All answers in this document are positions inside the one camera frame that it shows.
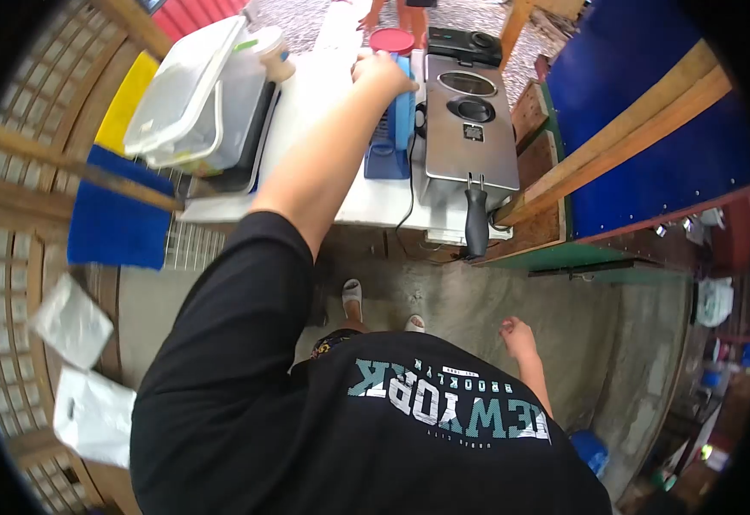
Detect person's right hand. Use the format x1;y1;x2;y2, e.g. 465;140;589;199
500;315;540;363

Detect person's left hand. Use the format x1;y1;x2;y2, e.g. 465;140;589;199
352;51;421;99

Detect person's left fingers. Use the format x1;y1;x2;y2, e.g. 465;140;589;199
352;51;390;72

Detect blue plastic container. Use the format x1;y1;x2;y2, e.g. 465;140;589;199
363;54;418;181

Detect jar with red lid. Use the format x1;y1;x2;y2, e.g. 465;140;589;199
369;27;417;59

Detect black electric appliance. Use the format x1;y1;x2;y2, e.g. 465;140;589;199
426;26;504;69

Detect white table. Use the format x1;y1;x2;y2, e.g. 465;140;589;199
178;0;515;247

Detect stainless steel deep fryer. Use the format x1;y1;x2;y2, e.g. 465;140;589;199
414;54;521;261

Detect beige bottle with white cap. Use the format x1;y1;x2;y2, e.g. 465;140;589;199
249;26;296;85

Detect black tray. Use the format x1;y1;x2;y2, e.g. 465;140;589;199
185;80;281;199

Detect person's legs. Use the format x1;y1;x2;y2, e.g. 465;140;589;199
309;278;427;360

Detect clear plastic lidded box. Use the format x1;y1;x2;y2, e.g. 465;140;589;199
123;15;268;176

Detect person's body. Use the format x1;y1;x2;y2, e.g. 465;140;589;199
129;211;614;515

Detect blue wooden stall panel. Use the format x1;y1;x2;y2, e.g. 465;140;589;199
495;0;750;271

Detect yellow cloth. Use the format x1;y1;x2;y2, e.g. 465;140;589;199
94;51;161;159

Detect blue cloth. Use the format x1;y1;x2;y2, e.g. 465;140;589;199
66;144;177;271

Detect white plastic bag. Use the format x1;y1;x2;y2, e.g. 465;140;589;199
52;366;138;469
27;273;115;372

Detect black power cable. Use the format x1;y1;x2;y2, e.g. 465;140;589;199
394;103;429;260

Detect wire mesh fence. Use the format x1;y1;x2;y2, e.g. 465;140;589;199
0;0;231;515

